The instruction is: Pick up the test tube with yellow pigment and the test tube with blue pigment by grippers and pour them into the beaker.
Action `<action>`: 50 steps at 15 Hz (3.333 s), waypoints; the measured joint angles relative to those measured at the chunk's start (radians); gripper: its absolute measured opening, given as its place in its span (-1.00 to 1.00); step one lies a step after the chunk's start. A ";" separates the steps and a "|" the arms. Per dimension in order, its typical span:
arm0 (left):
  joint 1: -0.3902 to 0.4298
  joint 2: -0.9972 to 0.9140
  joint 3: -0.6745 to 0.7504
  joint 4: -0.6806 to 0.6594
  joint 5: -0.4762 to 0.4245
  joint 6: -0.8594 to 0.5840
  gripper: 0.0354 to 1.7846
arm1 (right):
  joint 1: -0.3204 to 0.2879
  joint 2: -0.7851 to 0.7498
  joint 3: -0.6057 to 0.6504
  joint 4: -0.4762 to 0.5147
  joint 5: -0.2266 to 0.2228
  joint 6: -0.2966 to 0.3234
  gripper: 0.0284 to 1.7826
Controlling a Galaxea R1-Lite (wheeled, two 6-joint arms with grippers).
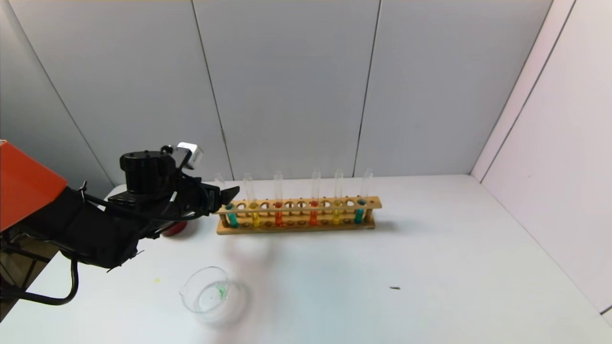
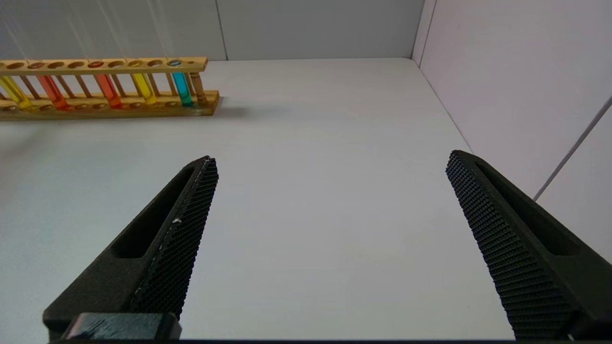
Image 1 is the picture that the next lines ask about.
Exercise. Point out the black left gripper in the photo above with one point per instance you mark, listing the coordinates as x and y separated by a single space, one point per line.
212 196

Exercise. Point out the blue pigment glass test tube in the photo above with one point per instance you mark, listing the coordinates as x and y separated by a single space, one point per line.
233 220
358 216

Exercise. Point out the yellow pigment glass test tube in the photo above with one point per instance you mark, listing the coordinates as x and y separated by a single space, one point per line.
336 217
256 220

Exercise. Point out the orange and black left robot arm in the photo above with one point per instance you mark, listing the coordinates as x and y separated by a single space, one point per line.
28 186

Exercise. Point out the orange pigment glass test tube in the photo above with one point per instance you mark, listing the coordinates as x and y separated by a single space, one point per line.
313 219
278 220

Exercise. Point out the wooden test tube rack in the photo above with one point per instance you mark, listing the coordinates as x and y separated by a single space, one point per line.
296 228

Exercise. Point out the clear glass beaker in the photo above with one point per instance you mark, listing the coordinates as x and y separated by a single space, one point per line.
210 298

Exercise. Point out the red plastic cup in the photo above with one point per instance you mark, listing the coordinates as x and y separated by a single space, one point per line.
176 230

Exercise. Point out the black tripod stand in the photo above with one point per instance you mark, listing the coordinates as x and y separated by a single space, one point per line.
28 274

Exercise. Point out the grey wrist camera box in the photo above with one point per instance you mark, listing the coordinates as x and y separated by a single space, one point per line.
190 154

